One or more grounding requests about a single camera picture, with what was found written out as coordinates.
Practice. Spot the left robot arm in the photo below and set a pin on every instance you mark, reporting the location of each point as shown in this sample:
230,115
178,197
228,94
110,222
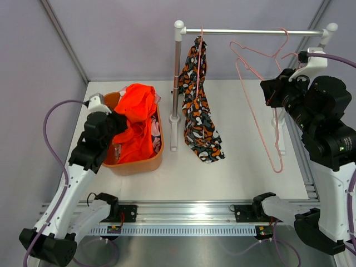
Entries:
64,200

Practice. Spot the pink navy patterned shorts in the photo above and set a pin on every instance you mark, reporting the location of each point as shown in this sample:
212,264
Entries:
155,130

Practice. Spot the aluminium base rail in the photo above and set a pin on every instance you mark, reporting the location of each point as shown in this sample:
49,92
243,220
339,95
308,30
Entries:
197,218

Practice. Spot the pink hanger under patterned shorts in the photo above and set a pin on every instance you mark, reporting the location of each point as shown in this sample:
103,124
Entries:
200,61

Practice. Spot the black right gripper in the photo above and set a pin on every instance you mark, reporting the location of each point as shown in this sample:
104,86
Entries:
273,88

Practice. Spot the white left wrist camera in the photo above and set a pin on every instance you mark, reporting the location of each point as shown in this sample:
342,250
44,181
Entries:
96,103

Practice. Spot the black orange patterned shorts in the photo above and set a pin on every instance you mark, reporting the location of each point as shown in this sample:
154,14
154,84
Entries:
200,133

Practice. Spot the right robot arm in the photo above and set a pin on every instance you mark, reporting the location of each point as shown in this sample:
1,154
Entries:
317,107

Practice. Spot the orange plastic basket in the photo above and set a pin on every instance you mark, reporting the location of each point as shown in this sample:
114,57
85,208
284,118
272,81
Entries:
136,167

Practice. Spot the silver clothes rack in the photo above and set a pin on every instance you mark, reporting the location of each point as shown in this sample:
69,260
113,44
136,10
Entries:
181,30

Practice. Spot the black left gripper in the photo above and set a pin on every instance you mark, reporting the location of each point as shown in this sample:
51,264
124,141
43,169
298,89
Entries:
121,120

